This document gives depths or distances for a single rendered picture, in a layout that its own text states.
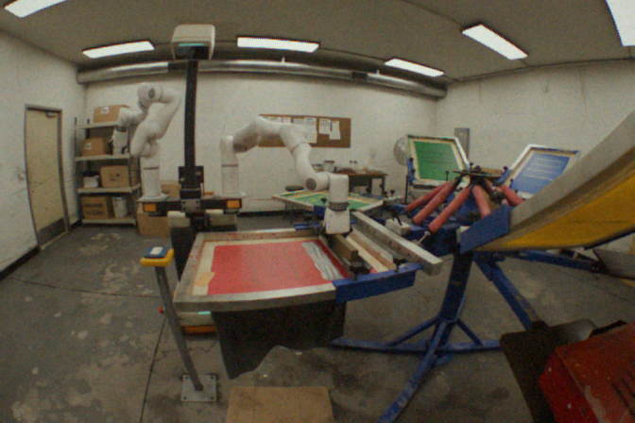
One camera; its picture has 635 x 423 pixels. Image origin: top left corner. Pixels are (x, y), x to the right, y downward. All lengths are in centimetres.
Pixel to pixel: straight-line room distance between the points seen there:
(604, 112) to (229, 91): 620
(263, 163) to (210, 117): 130
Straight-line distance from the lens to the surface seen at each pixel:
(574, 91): 481
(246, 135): 124
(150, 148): 139
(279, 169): 480
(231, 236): 125
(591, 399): 52
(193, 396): 176
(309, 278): 92
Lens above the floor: 142
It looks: 10 degrees down
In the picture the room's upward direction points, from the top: 2 degrees clockwise
